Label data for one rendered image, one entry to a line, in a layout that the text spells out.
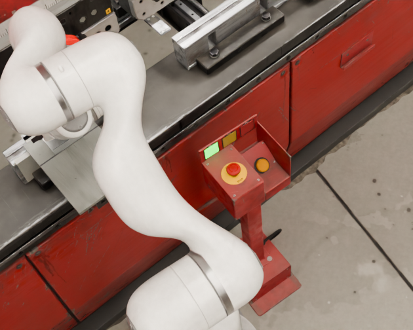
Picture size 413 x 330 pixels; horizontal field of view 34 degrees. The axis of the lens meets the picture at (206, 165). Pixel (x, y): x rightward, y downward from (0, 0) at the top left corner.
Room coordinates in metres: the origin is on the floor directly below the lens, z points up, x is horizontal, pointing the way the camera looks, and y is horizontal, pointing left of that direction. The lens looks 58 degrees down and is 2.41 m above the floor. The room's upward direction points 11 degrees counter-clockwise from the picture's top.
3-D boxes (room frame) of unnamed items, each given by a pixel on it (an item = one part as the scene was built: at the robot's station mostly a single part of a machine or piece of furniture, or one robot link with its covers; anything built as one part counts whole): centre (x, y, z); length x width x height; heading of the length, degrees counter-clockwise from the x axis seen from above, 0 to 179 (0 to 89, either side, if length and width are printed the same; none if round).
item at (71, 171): (0.97, 0.31, 1.00); 0.26 x 0.18 x 0.01; 30
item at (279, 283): (0.98, -0.12, 0.06); 0.25 x 0.20 x 0.12; 26
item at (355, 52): (1.48, -0.58, 0.59); 0.15 x 0.02 x 0.07; 120
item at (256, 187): (1.01, -0.11, 0.75); 0.20 x 0.16 x 0.18; 116
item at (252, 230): (1.01, -0.11, 0.39); 0.05 x 0.05 x 0.54; 26
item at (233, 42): (1.36, -0.17, 0.89); 0.30 x 0.05 x 0.03; 120
